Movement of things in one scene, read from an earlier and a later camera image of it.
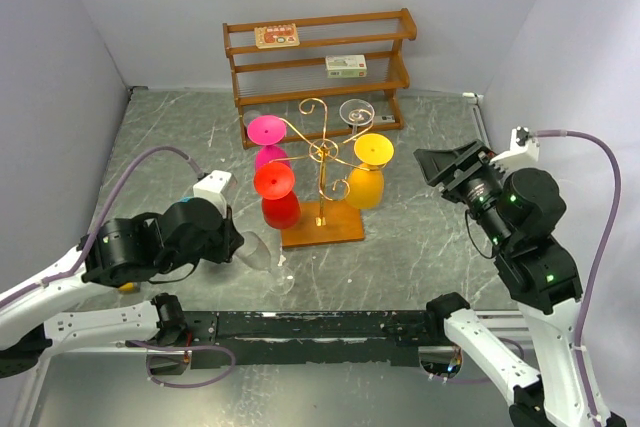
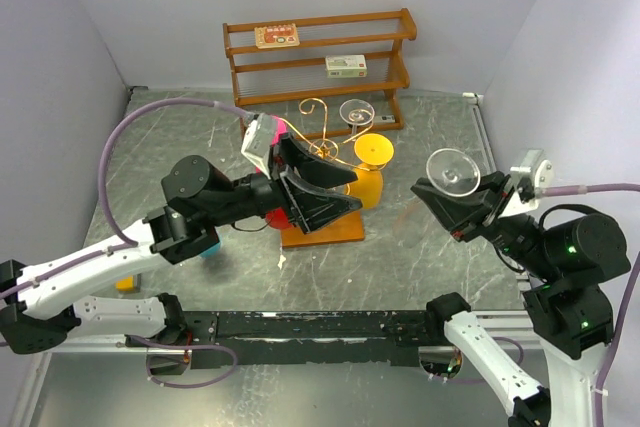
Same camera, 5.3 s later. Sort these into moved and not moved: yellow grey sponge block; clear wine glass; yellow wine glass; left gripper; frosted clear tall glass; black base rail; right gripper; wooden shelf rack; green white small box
Moved: right gripper; clear wine glass; left gripper
Not moved: wooden shelf rack; yellow grey sponge block; green white small box; black base rail; frosted clear tall glass; yellow wine glass
